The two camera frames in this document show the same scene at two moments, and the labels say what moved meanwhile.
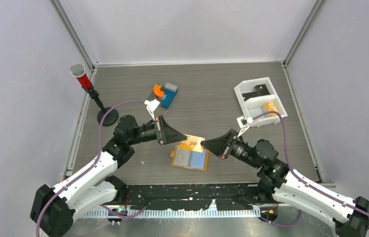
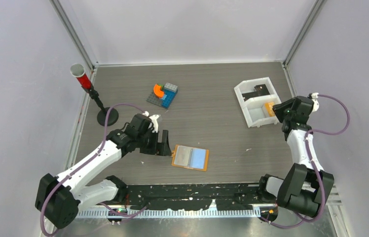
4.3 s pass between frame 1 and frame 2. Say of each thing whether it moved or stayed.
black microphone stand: stayed
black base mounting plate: stayed
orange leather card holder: stayed
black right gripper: moved
